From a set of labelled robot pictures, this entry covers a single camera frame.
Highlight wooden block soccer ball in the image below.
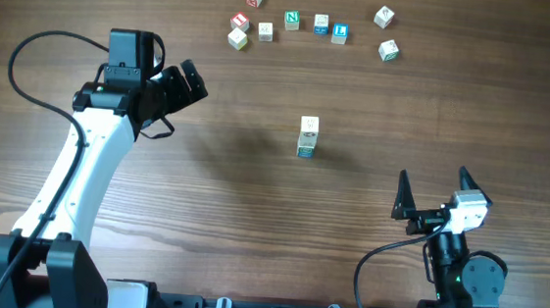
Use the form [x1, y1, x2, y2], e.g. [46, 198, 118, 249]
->
[300, 116, 320, 134]

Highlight green N letter block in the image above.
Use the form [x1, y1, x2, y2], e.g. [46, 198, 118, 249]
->
[284, 10, 301, 31]

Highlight wooden block blue side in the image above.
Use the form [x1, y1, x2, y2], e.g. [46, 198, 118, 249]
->
[297, 146, 315, 159]

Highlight right black cable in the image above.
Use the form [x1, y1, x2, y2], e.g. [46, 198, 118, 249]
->
[350, 212, 451, 308]

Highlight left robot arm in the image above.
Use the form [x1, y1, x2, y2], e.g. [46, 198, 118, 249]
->
[0, 28, 208, 308]

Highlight wooden block blue front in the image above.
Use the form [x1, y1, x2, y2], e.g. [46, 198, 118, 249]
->
[313, 14, 329, 36]

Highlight wooden block Z side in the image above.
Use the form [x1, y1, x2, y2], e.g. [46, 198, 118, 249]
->
[297, 131, 318, 148]

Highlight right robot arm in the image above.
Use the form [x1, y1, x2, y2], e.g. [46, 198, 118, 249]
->
[391, 167, 508, 308]

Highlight wooden block far right top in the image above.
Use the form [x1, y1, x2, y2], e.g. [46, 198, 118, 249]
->
[374, 5, 395, 28]

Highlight red L letter block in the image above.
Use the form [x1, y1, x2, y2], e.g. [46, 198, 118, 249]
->
[230, 12, 250, 31]

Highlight blue L letter block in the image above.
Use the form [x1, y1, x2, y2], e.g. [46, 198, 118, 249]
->
[331, 24, 349, 45]

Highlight wooden block picture top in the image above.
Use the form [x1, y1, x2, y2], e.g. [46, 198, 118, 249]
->
[258, 22, 274, 42]

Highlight plain wooden block yellow side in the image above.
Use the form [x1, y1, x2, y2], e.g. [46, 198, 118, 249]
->
[227, 28, 248, 51]

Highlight wooden block green side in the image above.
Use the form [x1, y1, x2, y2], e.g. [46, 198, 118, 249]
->
[378, 39, 399, 62]

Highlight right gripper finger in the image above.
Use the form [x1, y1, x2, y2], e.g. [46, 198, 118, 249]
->
[459, 166, 492, 206]
[391, 169, 417, 221]

